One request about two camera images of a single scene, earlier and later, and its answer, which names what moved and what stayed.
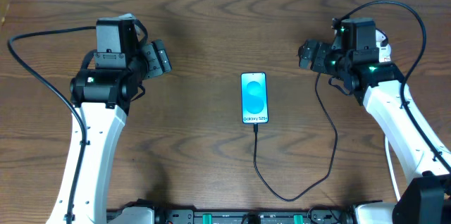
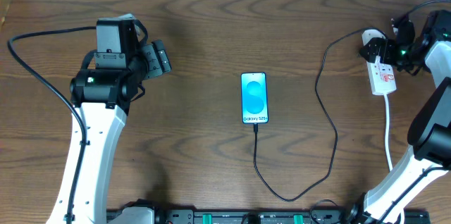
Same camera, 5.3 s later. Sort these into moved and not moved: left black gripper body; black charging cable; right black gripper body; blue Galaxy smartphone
Moved: right black gripper body
Not moved: blue Galaxy smartphone; black charging cable; left black gripper body
